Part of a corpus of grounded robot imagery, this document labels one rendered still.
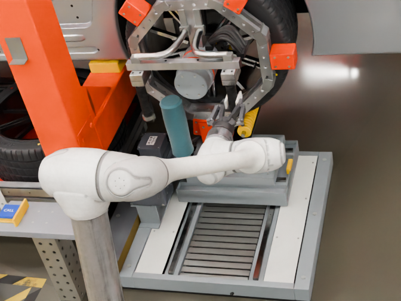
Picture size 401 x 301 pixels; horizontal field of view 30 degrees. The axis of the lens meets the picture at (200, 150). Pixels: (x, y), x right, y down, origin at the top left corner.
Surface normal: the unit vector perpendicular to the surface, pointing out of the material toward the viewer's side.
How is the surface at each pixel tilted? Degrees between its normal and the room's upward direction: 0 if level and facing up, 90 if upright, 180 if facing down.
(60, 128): 90
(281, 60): 90
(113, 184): 55
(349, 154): 0
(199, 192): 90
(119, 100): 90
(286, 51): 0
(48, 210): 0
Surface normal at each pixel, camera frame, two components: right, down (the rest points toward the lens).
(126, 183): -0.24, 0.09
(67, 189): -0.37, 0.50
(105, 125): 0.96, 0.02
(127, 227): -0.18, -0.77
